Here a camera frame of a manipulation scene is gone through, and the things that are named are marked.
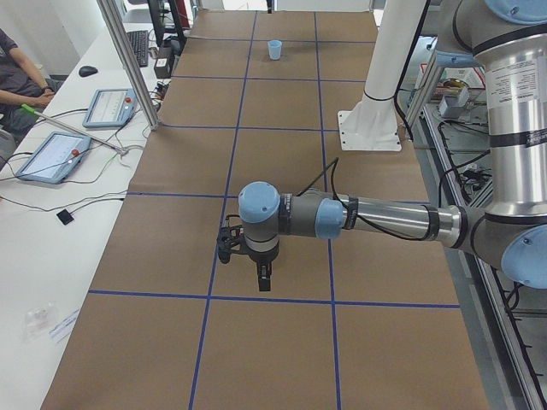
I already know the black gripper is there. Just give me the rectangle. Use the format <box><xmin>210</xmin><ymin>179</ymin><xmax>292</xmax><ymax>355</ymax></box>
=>
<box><xmin>249</xmin><ymin>247</ymin><xmax>279</xmax><ymax>291</ymax></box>

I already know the light blue plastic cup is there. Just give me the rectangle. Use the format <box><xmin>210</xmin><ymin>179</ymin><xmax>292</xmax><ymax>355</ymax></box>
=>
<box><xmin>268</xmin><ymin>39</ymin><xmax>283</xmax><ymax>61</ymax></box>

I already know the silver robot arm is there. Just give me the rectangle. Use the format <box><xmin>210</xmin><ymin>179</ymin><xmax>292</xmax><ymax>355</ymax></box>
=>
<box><xmin>217</xmin><ymin>1</ymin><xmax>546</xmax><ymax>290</ymax></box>

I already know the orange black electronics board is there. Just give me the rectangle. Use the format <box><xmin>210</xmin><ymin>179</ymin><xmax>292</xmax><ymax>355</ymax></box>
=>
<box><xmin>150</xmin><ymin>81</ymin><xmax>169</xmax><ymax>101</ymax></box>

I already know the small black square pad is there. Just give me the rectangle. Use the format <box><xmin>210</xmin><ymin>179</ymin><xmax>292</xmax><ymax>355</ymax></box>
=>
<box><xmin>56</xmin><ymin>209</ymin><xmax>74</xmax><ymax>226</ymax></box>

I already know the far blue teach pendant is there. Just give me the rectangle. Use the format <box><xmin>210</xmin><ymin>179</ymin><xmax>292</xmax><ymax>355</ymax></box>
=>
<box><xmin>82</xmin><ymin>89</ymin><xmax>138</xmax><ymax>128</ymax></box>

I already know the blue teach pendant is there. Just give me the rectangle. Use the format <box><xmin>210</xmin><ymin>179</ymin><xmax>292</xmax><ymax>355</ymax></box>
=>
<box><xmin>15</xmin><ymin>132</ymin><xmax>91</xmax><ymax>185</ymax></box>
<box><xmin>82</xmin><ymin>89</ymin><xmax>138</xmax><ymax>128</ymax></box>

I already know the black box with label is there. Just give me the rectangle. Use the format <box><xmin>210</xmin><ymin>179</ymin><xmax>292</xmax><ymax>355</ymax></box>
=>
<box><xmin>154</xmin><ymin>47</ymin><xmax>175</xmax><ymax>79</ymax></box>

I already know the clear plastic bag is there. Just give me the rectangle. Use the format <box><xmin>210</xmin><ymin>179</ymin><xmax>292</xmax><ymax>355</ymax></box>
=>
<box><xmin>22</xmin><ymin>302</ymin><xmax>58</xmax><ymax>342</ymax></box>

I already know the near blue teach pendant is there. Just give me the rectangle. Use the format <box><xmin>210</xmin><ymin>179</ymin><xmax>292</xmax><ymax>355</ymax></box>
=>
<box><xmin>15</xmin><ymin>132</ymin><xmax>91</xmax><ymax>185</ymax></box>

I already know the black keyboard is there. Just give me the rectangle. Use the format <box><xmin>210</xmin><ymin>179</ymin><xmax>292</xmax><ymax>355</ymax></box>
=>
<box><xmin>126</xmin><ymin>30</ymin><xmax>149</xmax><ymax>67</ymax></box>

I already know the black computer mouse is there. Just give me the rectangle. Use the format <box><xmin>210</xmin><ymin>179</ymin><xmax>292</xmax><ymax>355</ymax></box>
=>
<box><xmin>78</xmin><ymin>66</ymin><xmax>98</xmax><ymax>78</ymax></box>

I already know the metal rod green tip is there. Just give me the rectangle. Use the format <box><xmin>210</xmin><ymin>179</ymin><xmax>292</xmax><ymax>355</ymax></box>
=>
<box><xmin>21</xmin><ymin>104</ymin><xmax>128</xmax><ymax>155</ymax></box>

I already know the seated person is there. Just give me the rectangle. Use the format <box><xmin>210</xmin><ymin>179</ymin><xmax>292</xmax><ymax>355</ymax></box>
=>
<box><xmin>0</xmin><ymin>27</ymin><xmax>61</xmax><ymax>170</ymax></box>

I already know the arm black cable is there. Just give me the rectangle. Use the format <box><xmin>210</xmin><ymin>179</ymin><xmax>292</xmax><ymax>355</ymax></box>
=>
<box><xmin>294</xmin><ymin>156</ymin><xmax>431</xmax><ymax>241</ymax></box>

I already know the white central pedestal column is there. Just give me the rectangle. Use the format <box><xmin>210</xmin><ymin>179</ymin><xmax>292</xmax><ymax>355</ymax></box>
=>
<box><xmin>338</xmin><ymin>0</ymin><xmax>429</xmax><ymax>152</ymax></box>

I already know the aluminium frame post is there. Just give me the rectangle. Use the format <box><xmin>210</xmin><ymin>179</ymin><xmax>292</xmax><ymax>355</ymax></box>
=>
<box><xmin>97</xmin><ymin>0</ymin><xmax>159</xmax><ymax>131</ymax></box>

